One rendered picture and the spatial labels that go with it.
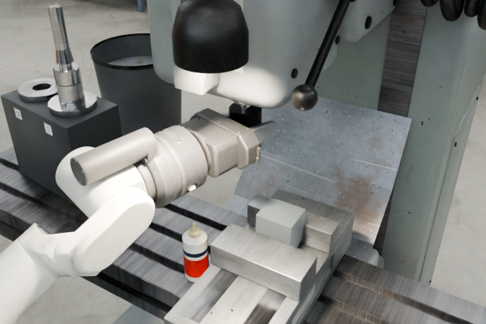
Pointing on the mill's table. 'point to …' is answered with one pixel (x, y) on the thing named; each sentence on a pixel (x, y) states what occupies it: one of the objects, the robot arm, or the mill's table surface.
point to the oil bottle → (194, 252)
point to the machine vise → (220, 307)
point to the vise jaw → (264, 260)
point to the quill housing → (257, 24)
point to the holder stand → (55, 128)
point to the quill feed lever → (304, 92)
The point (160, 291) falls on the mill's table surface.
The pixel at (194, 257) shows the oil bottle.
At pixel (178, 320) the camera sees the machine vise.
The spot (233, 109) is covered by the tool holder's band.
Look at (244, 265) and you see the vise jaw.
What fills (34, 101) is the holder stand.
